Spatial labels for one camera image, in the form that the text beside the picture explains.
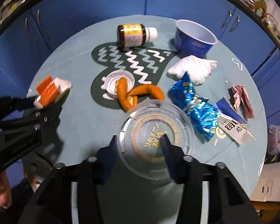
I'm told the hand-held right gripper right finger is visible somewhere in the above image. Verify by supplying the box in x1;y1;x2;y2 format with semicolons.
161;136;255;224

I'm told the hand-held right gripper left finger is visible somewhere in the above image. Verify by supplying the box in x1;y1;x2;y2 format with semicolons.
21;136;118;224

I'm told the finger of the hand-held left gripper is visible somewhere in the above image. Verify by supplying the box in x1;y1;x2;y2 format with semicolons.
0;104;62;135
0;95;39;120

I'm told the orange and white carton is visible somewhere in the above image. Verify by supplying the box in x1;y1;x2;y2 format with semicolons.
34;76;72;109

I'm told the clear round plastic lid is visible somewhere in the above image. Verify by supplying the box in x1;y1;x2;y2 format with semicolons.
117;99;195;178

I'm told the trash bin with plastic bag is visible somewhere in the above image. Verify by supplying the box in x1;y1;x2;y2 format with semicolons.
268;125;280;156

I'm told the person's left hand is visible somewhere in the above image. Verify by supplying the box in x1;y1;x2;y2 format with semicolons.
0;175;13;209

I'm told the blue snack wrapper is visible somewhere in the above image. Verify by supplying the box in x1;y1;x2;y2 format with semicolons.
168;71;221;143

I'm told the orange fruit peel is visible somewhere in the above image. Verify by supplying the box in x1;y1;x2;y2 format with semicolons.
115;77;165;112

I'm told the small white plastic lid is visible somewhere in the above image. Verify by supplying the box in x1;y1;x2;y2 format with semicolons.
102;70;135;100

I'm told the flattened blue and white carton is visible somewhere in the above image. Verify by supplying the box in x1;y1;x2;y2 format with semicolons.
215;96;256;146

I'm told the crumpled white tissue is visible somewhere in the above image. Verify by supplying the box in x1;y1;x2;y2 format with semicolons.
167;55;218;85

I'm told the crumpled pink wrapper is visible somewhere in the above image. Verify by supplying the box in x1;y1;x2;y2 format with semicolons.
228;84;255;119

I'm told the white cardboard box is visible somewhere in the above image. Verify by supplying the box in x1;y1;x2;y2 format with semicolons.
250;161;280;202

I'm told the blue paper bowl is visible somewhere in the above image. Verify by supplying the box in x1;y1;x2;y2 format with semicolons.
175;19;218;58

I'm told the brown bottle with white cap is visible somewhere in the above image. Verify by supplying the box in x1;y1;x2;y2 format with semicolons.
117;23;158;51

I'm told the blue kitchen cabinet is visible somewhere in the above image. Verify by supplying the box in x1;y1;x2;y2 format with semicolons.
0;0;280;187

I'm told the black kitchen countertop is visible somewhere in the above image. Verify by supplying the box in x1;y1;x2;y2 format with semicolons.
0;0;280;61

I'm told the row of counter jars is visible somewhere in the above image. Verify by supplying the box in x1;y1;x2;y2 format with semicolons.
244;0;280;49

